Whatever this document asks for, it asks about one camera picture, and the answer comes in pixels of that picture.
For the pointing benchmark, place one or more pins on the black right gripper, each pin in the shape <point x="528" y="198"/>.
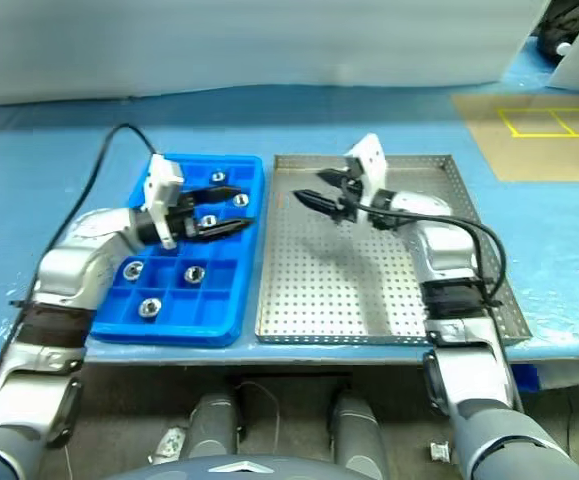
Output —
<point x="350" y="200"/>

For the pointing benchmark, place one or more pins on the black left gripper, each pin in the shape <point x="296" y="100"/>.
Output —
<point x="188" y="220"/>

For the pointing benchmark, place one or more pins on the metal nut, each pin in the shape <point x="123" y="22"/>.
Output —
<point x="149" y="306"/>
<point x="194" y="274"/>
<point x="132" y="270"/>

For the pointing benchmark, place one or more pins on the metal nut bottom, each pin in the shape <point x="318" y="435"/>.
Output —
<point x="149" y="306"/>

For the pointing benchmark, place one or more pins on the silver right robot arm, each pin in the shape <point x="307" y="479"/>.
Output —
<point x="444" y="245"/>

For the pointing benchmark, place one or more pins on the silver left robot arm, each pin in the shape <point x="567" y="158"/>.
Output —
<point x="79" y="250"/>

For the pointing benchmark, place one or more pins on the blue plastic compartment tray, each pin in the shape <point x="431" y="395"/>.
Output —
<point x="224" y="280"/>

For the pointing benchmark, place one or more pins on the perforated metal tray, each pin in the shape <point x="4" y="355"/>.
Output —
<point x="319" y="300"/>

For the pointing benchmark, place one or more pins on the grey left robot leg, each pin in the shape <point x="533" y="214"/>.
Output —
<point x="214" y="425"/>

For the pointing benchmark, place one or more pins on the grey robot leg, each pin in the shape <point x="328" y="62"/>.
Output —
<point x="214" y="425"/>
<point x="356" y="430"/>

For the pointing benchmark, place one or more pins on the brown cardboard sheet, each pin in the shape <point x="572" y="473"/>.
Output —
<point x="544" y="160"/>

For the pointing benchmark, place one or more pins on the white left robot foot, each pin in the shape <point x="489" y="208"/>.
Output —
<point x="171" y="442"/>

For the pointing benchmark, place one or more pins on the yellow tape rectangle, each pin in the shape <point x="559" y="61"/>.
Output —
<point x="559" y="134"/>

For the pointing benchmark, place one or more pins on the grey right robot leg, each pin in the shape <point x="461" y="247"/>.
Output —
<point x="356" y="430"/>

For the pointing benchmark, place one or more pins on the narrow white board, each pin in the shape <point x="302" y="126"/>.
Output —
<point x="524" y="45"/>

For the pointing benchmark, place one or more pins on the grey robot torso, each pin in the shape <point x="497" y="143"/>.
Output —
<point x="234" y="470"/>

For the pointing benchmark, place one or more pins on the blue crate under table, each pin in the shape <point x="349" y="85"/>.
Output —
<point x="524" y="376"/>

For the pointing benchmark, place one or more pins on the black object with white cap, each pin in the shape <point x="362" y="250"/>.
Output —
<point x="554" y="40"/>

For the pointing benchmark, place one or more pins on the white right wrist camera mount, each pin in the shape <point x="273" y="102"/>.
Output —
<point x="371" y="160"/>

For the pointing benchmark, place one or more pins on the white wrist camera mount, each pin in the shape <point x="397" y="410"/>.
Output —
<point x="164" y="180"/>
<point x="371" y="160"/>

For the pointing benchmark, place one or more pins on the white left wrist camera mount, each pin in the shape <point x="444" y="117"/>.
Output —
<point x="164" y="180"/>

